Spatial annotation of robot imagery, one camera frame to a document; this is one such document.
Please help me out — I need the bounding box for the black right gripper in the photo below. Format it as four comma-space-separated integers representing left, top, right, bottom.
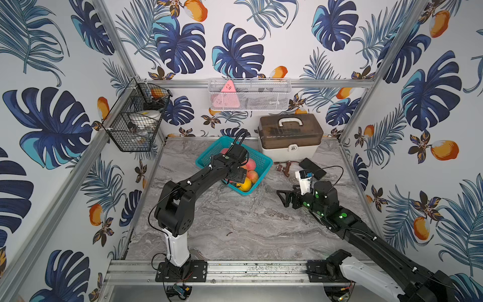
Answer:
277, 182, 327, 219

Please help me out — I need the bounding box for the orange pink peach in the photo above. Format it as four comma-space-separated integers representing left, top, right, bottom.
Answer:
247, 170, 259, 184

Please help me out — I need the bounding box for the teal plastic basket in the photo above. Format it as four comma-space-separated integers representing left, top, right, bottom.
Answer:
195, 136, 273, 196

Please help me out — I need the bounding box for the yellow peach front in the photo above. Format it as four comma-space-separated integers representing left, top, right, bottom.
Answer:
236, 177, 252, 192

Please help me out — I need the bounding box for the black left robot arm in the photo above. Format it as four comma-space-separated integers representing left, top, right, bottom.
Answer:
153, 143, 250, 268

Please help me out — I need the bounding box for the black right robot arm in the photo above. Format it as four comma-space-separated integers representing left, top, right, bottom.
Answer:
276, 181, 456, 301

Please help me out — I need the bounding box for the small brown tool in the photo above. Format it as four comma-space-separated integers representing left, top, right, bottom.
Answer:
274, 161, 292, 177

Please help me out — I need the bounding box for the black phone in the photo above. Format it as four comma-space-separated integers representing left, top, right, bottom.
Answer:
299, 158, 327, 181

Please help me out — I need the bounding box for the brown lidded storage box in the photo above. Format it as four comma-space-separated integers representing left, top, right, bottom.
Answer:
258, 114, 324, 162

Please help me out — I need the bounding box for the pink triangle card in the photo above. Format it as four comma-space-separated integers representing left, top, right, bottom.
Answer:
212, 80, 240, 109

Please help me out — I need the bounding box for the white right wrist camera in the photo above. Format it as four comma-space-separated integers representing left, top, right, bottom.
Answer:
295, 169, 313, 195

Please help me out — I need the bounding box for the clear wall shelf tray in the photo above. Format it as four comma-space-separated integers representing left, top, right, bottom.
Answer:
208, 79, 292, 111

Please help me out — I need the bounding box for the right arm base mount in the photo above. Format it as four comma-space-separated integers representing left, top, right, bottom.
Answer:
306, 260, 350, 283

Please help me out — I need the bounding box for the black wire wall basket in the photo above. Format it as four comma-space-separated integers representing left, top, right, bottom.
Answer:
102, 79, 172, 152

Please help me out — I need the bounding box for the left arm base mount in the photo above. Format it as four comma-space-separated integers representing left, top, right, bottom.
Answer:
155, 260, 208, 283

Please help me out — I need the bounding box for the aluminium front rail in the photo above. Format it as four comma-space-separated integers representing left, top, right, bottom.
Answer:
103, 259, 414, 286

